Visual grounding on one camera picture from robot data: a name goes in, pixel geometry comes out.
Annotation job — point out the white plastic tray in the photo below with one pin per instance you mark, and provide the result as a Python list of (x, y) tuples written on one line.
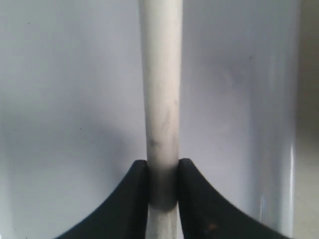
[(72, 110)]

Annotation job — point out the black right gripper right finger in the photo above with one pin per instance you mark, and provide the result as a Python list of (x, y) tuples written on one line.
[(206, 214)]

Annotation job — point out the white drumstick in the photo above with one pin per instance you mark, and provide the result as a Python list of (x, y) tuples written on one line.
[(161, 41)]

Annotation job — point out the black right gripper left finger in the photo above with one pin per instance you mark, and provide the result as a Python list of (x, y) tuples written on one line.
[(123, 215)]

